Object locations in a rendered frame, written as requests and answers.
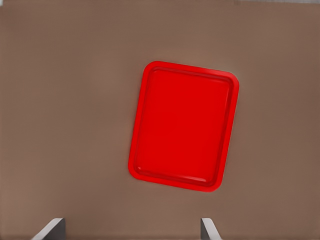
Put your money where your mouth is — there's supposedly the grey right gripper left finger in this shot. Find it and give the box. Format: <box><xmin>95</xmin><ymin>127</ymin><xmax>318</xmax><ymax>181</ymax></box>
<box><xmin>31</xmin><ymin>217</ymin><xmax>66</xmax><ymax>240</ymax></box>

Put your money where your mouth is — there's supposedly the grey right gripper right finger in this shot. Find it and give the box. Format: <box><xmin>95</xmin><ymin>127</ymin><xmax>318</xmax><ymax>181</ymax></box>
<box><xmin>200</xmin><ymin>217</ymin><xmax>222</xmax><ymax>240</ymax></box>

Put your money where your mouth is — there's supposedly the red rectangular tray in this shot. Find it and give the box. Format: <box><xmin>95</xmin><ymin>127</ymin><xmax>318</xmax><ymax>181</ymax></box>
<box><xmin>127</xmin><ymin>60</ymin><xmax>240</xmax><ymax>193</ymax></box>

